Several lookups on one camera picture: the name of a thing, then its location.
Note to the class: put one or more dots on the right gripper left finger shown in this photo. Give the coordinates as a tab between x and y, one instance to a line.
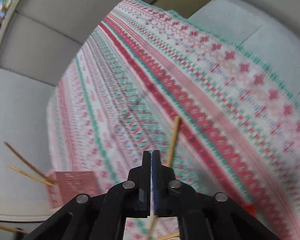
144	202

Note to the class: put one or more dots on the wooden chopstick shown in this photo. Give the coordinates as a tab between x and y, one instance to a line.
13	230
170	236
41	180
27	163
168	163

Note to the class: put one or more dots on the pink perforated utensil holder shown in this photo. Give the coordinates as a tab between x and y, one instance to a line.
68	185

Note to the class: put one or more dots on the patterned striped tablecloth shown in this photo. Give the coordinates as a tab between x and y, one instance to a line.
143	66

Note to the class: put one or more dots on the white kitchen cabinets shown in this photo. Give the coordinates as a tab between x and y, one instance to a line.
39	38

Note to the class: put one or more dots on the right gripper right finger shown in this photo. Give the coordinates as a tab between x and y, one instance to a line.
161	176

